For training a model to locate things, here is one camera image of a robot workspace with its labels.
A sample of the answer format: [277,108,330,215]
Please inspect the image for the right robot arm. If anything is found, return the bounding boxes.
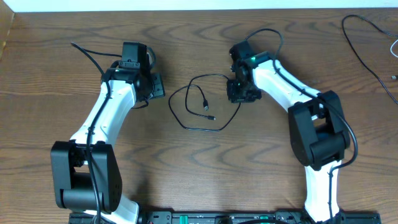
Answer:
[227,40,350,223]

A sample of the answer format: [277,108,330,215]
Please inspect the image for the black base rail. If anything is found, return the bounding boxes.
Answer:
[68,210,382,224]

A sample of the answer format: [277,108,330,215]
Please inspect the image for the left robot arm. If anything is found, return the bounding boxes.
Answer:
[50,42,165,223]

